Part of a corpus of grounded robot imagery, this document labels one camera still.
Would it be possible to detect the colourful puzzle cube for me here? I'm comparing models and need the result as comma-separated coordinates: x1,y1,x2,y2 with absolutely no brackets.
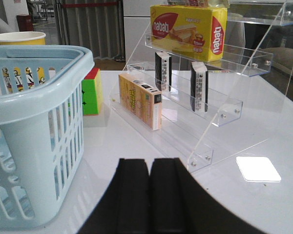
82,67,103,116

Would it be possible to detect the yellow nabati wafer box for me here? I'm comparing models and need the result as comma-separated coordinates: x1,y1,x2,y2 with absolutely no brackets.
150,4,228,62

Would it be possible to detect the clear acrylic display shelf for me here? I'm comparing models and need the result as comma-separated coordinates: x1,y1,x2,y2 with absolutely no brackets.
110,0,293,172

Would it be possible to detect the black tissue pack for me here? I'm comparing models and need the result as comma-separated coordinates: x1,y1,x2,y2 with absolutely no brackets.
155,51,172,91
190,61,209,113

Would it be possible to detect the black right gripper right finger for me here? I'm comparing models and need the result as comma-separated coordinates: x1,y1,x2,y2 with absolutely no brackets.
150,158,261,234

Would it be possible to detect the light blue plastic basket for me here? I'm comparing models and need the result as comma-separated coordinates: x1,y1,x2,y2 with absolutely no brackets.
0,45,94,230

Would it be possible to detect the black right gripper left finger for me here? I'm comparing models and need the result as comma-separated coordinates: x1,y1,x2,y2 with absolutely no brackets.
78,158,149,234

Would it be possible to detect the orange cream carton box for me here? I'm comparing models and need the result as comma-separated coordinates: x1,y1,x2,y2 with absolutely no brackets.
119,73,162,130

